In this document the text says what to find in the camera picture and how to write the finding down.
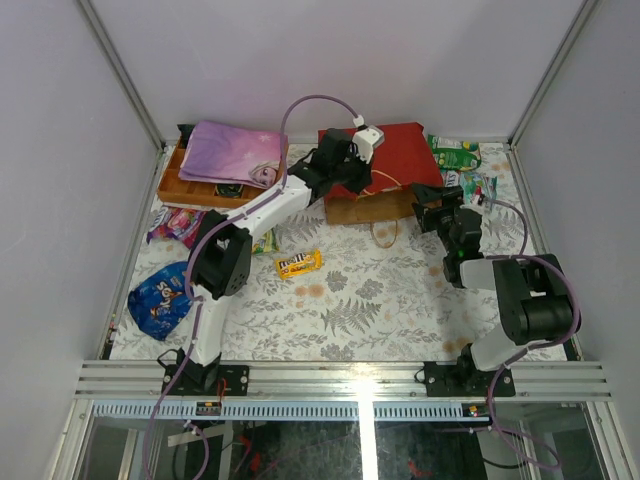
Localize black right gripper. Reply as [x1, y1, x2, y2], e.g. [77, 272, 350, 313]
[411, 181, 465, 256]

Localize red paper bag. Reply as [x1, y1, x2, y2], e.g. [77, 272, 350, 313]
[324, 122, 443, 227]

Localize green candy packet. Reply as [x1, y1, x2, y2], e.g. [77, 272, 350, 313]
[427, 135, 482, 171]

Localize teal Fox's candy bag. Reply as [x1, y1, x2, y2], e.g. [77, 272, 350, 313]
[441, 170, 498, 205]

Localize yellow M&M's packet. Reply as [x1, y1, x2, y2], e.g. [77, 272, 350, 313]
[275, 249, 323, 280]

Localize yellow green Fox's candy bag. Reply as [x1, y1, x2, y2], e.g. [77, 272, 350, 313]
[252, 229, 279, 254]

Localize pink purple Fox's candy bag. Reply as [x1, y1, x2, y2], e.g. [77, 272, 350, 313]
[146, 206, 205, 249]

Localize blue Oreo snack bag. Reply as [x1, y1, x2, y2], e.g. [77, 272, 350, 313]
[127, 261, 192, 341]

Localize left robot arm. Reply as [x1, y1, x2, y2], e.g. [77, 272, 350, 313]
[184, 126, 384, 395]

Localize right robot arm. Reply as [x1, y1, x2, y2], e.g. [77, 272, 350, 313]
[411, 183, 581, 395]

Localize dark rolled patterned cloth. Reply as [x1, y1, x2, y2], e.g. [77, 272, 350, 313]
[215, 184, 244, 198]

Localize dark patterned cloth at back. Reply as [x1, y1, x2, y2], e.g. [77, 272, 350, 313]
[177, 124, 195, 144]

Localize wooden compartment tray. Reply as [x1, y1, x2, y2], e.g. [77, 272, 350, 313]
[157, 138, 289, 209]

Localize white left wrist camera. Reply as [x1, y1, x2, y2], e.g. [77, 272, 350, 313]
[352, 115, 385, 164]

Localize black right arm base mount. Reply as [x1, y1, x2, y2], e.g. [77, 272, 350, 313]
[414, 361, 496, 398]

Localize aluminium front rail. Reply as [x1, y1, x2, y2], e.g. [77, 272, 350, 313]
[74, 360, 613, 403]

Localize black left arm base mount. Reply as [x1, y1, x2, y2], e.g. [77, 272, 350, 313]
[156, 348, 250, 398]

